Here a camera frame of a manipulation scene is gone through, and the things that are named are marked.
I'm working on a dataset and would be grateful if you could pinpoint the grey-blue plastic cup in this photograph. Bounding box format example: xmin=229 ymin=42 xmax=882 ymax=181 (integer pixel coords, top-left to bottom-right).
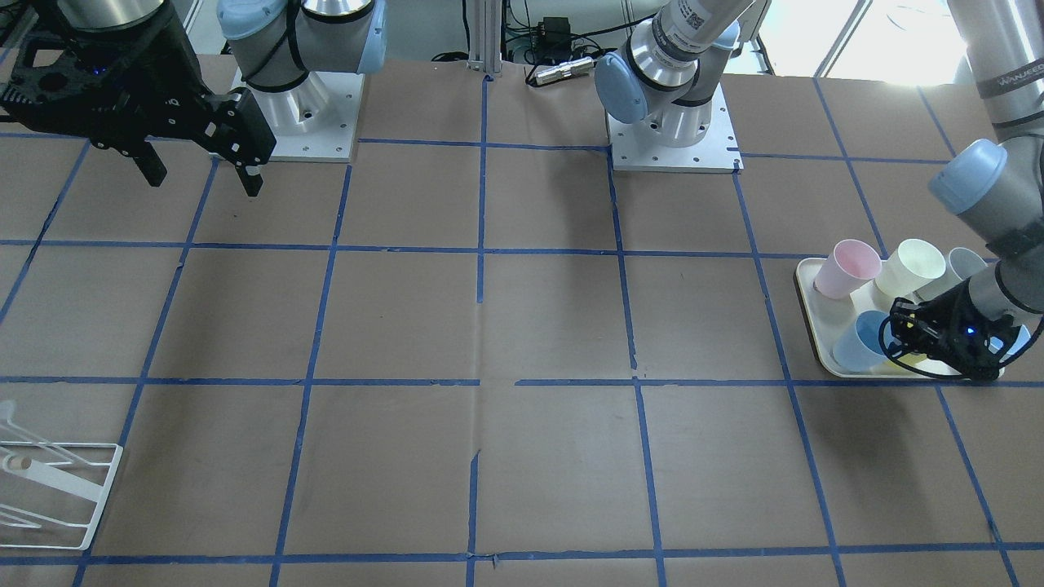
xmin=916 ymin=248 xmax=989 ymax=302

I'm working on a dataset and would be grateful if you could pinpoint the cream plastic tray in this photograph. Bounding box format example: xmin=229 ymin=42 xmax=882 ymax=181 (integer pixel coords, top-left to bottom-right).
xmin=794 ymin=258 xmax=968 ymax=380

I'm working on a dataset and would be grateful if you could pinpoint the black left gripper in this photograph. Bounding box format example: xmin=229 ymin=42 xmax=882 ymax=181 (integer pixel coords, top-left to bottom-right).
xmin=889 ymin=283 xmax=1030 ymax=382

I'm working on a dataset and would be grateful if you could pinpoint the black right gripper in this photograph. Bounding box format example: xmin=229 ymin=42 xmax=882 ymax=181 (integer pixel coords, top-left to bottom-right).
xmin=2 ymin=8 xmax=276 ymax=197

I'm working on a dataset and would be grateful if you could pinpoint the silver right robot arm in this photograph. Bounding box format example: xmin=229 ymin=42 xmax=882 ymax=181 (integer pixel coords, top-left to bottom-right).
xmin=2 ymin=1 xmax=387 ymax=196

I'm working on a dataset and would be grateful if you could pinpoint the white wire cup rack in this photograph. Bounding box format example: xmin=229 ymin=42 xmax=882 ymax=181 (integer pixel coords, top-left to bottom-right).
xmin=1 ymin=399 xmax=123 ymax=551

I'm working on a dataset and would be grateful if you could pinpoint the silver cylindrical connector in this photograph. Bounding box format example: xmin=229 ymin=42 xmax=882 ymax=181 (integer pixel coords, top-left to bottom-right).
xmin=525 ymin=56 xmax=595 ymax=88

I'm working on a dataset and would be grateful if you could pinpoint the light blue plastic cup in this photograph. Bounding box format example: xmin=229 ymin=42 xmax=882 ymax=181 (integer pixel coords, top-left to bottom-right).
xmin=831 ymin=311 xmax=892 ymax=373

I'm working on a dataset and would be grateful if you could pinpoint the pale green plastic cup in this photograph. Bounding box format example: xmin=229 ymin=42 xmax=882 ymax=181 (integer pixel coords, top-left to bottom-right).
xmin=874 ymin=238 xmax=947 ymax=298

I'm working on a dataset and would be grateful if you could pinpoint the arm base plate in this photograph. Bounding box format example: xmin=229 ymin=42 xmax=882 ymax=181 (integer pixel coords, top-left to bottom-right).
xmin=606 ymin=85 xmax=743 ymax=174
xmin=232 ymin=70 xmax=367 ymax=163

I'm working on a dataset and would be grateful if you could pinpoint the yellow plastic cup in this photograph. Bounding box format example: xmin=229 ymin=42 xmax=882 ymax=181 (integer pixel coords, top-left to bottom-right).
xmin=872 ymin=353 xmax=928 ymax=374

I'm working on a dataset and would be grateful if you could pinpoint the pink plastic cup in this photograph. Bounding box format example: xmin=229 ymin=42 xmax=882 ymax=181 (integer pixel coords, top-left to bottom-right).
xmin=813 ymin=239 xmax=883 ymax=298

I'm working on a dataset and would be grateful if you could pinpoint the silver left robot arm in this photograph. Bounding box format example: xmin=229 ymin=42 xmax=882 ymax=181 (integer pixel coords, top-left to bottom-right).
xmin=148 ymin=1 xmax=989 ymax=393

